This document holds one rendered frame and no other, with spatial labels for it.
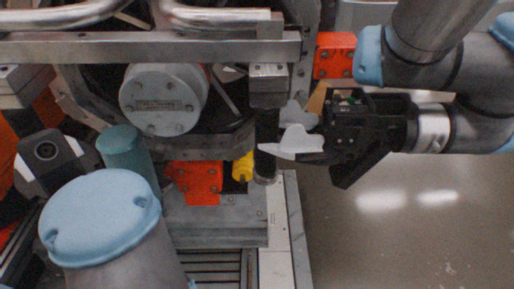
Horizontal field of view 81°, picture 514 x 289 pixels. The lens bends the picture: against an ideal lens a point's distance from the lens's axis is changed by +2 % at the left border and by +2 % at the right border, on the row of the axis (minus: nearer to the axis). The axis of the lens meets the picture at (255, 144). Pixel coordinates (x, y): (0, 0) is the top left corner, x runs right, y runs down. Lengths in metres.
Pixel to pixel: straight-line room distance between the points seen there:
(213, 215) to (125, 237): 0.90
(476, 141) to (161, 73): 0.45
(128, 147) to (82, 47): 0.25
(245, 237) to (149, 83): 0.76
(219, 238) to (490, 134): 0.88
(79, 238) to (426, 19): 0.32
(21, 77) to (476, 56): 0.55
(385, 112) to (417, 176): 1.27
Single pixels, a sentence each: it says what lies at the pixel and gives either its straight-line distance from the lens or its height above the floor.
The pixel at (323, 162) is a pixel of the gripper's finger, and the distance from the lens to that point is 0.43.
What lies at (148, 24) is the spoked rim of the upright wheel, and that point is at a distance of 0.72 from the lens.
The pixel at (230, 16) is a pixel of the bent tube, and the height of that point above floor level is 1.01.
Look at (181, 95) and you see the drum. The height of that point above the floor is 0.87.
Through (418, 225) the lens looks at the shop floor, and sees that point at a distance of 1.51.
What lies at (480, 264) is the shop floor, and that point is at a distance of 1.53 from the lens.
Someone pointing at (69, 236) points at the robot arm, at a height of 0.96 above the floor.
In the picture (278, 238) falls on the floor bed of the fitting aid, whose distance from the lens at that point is 1.22.
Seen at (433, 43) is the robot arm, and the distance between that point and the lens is 0.35.
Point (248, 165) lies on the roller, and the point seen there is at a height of 0.53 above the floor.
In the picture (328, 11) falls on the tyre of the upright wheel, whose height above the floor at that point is 0.92.
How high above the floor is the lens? 1.13
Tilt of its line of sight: 42 degrees down
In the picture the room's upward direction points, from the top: straight up
